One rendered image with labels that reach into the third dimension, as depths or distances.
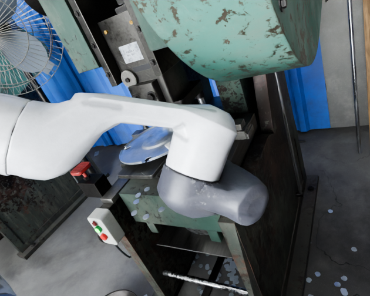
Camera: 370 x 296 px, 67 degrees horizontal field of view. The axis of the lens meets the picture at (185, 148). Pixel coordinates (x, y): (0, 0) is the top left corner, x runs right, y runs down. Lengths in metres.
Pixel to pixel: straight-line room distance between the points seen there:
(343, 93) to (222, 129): 1.73
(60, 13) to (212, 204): 0.70
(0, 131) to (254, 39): 0.37
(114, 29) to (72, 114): 0.51
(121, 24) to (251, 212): 0.62
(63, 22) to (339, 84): 1.66
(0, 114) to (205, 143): 0.27
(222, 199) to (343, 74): 1.70
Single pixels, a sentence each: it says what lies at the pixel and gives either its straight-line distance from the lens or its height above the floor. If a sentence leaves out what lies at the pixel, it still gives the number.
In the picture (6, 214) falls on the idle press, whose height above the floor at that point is 0.32.
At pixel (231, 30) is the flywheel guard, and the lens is 0.45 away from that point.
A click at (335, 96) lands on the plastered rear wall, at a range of 2.12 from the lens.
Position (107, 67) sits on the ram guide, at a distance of 0.91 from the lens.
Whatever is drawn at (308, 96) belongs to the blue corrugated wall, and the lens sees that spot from 2.09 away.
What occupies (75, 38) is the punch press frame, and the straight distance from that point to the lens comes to 0.93.
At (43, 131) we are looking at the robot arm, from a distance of 0.40.
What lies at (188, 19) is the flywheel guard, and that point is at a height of 1.13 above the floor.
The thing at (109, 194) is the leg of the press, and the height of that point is 0.64.
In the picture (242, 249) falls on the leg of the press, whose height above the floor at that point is 0.51.
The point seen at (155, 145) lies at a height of 0.80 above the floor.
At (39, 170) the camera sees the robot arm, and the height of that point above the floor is 1.03.
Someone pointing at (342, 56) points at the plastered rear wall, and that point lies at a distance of 2.02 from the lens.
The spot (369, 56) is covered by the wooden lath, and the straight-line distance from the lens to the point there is 1.76.
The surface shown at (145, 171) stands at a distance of 0.81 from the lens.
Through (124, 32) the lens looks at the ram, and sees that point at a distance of 0.86.
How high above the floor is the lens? 1.16
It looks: 28 degrees down
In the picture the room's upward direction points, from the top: 23 degrees counter-clockwise
